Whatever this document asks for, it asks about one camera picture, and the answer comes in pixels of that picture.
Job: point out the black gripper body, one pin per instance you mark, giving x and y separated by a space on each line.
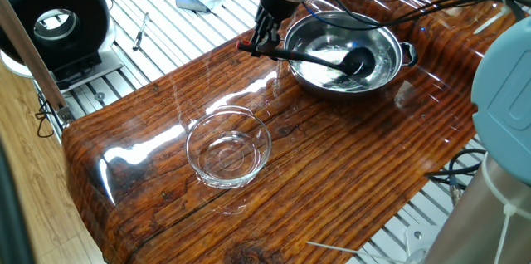
280 6

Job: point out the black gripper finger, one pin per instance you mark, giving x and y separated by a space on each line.
257 31
272 35

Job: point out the black ladle with red accents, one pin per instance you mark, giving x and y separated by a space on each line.
361 62

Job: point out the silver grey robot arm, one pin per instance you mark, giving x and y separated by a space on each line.
498 110

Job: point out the clear glass bowl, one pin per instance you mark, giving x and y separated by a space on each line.
228 152

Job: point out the small screwdriver tool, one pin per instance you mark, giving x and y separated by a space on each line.
139 37

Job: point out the glossy wood grain table mat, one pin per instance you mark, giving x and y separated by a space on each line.
332 172

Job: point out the metal washer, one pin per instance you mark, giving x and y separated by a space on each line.
99 96

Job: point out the brown wooden beam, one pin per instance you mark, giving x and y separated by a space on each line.
25 48

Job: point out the white zip tie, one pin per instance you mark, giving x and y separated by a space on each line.
508 210

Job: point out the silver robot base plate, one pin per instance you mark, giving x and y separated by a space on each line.
419 239

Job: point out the dark foreground frame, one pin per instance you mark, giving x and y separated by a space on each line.
10 222

